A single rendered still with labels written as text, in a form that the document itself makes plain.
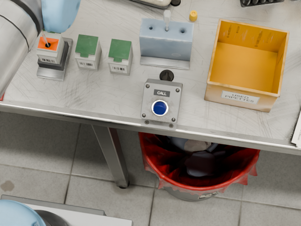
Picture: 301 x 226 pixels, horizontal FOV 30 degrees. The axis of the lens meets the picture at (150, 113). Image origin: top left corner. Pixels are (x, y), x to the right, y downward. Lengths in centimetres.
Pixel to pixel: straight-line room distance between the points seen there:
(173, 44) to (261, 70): 19
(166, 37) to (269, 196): 105
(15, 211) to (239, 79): 54
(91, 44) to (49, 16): 49
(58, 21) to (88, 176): 141
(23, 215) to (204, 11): 60
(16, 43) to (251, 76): 65
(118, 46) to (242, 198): 102
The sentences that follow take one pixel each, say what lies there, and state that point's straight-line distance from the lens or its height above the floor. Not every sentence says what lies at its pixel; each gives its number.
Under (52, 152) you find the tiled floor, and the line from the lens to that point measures 202.
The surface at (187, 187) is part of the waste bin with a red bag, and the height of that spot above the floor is 44.
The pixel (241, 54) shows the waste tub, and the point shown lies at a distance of 115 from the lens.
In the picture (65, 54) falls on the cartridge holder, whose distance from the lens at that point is 114.
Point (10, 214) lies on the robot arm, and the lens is 82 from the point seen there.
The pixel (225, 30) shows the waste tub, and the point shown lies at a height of 94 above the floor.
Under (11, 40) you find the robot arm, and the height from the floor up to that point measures 143.
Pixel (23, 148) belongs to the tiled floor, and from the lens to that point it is 205.
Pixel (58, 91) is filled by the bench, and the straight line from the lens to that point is 114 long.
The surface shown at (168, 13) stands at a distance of 101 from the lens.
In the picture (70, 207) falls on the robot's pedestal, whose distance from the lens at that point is 108.
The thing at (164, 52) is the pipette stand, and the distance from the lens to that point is 111.
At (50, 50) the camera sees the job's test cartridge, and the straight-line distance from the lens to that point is 109.
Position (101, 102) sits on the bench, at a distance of 112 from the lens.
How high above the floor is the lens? 193
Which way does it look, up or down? 72 degrees down
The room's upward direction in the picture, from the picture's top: 4 degrees counter-clockwise
